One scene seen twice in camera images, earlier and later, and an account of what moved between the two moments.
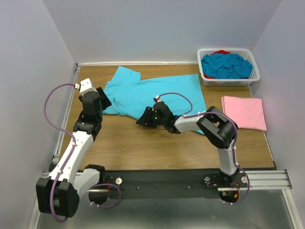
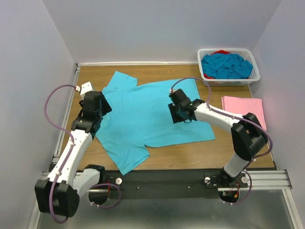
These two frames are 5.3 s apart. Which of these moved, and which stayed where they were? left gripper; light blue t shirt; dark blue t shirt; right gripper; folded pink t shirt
Moved: right gripper; light blue t shirt
Stayed: folded pink t shirt; left gripper; dark blue t shirt
